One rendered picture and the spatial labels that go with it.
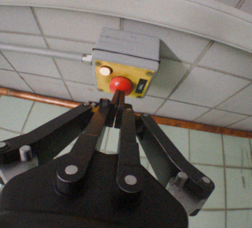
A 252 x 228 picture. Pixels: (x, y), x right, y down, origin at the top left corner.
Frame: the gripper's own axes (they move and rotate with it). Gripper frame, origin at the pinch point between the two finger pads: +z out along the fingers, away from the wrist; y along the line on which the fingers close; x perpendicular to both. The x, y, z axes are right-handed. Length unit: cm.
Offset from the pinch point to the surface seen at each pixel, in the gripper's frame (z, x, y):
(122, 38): 5.3, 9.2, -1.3
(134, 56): 3.0, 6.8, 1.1
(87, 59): 7.2, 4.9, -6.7
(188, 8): 1.1, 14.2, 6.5
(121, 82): 3.3, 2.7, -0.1
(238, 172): 20, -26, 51
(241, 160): 23, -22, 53
